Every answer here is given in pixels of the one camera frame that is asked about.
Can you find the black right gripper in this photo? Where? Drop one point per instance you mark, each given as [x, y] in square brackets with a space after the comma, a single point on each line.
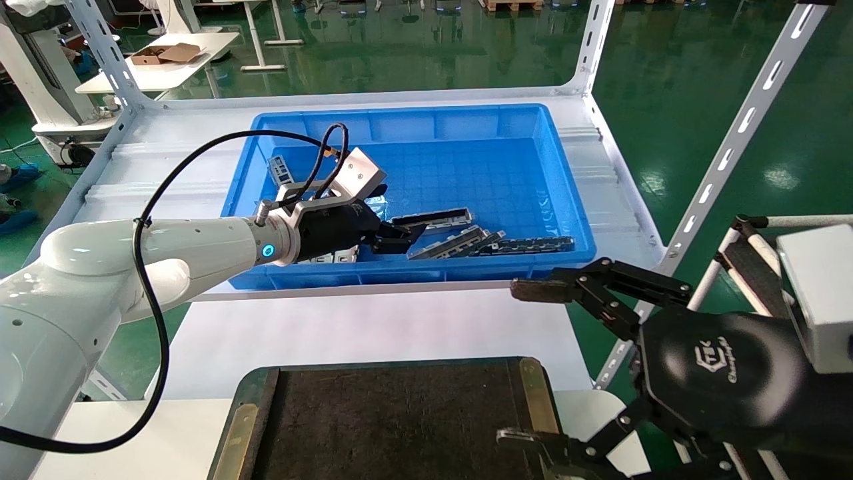
[720, 373]

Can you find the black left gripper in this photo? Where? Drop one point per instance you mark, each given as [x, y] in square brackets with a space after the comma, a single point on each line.
[336, 230]

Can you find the silver slotted metal part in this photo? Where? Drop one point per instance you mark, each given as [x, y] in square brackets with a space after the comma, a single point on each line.
[433, 218]

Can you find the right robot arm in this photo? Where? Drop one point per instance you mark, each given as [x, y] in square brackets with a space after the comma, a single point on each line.
[826, 426]

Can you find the black slotted metal part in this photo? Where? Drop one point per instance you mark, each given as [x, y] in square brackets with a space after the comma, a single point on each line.
[533, 244]

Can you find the clear plastic bag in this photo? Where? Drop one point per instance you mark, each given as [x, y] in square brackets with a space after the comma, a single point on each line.
[383, 213]

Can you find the grey brackets left pile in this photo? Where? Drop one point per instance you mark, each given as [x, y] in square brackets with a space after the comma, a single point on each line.
[346, 255]

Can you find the grey brackets pile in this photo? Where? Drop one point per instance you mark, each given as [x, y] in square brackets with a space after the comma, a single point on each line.
[443, 244]
[346, 255]

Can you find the grey brackets right pile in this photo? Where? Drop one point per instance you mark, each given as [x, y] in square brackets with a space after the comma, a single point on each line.
[443, 244]

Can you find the blue plastic bin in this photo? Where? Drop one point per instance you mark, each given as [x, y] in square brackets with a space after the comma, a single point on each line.
[466, 173]

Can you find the black tray with brass edges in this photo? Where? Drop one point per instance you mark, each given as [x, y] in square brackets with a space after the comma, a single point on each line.
[400, 420]

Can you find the white desk with legs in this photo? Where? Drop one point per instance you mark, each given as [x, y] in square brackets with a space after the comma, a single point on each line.
[263, 40]

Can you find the white slotted metal rack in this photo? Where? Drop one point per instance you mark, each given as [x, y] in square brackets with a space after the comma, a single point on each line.
[166, 173]

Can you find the wooden pallet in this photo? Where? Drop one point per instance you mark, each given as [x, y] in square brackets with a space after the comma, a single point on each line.
[510, 5]

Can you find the white rounded desk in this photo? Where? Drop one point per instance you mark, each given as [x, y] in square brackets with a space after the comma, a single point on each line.
[160, 73]

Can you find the open flat cardboard box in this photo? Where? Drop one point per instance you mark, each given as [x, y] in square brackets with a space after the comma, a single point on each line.
[166, 53]

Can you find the black round floor device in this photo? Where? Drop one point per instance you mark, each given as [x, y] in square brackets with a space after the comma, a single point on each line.
[76, 154]

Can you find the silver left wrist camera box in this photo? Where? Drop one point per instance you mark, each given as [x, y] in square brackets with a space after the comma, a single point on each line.
[360, 174]

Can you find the light grey metal bracket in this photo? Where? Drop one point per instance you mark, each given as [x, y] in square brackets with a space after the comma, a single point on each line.
[318, 258]

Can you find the grey metal bracket part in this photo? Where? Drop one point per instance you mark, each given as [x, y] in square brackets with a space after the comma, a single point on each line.
[490, 241]

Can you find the dark grey perforated bracket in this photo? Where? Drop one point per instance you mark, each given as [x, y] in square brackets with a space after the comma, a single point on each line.
[281, 170]

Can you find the white pipe frame cart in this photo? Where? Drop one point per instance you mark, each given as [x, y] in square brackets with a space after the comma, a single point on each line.
[746, 263]

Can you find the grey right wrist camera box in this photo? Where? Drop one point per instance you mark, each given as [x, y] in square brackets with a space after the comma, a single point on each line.
[820, 296]

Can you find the white machine pedestal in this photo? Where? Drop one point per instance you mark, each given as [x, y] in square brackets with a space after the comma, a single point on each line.
[40, 73]

